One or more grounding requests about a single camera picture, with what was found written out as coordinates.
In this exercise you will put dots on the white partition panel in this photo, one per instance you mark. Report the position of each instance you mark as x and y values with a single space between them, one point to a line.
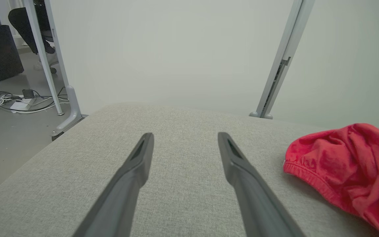
357 65
176 49

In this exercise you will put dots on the black power adapter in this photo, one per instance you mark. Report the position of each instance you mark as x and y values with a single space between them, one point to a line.
28 93

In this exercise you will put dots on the grey partition leg with foot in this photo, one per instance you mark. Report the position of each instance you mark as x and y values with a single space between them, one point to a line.
72 108

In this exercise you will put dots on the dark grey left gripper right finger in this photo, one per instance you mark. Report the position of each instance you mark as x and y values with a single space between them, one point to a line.
255 200

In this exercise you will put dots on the seated person's legs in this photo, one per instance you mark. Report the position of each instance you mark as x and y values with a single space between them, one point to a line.
25 26

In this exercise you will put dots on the red shorts with white stripe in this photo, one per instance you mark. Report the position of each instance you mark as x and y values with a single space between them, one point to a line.
347 164

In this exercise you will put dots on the white power strip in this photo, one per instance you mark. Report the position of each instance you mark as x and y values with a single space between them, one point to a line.
20 105

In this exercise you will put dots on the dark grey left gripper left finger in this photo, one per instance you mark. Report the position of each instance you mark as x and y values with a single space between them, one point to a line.
120 197

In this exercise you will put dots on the thin grey metal leg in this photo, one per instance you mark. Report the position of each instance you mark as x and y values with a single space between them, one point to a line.
44 62

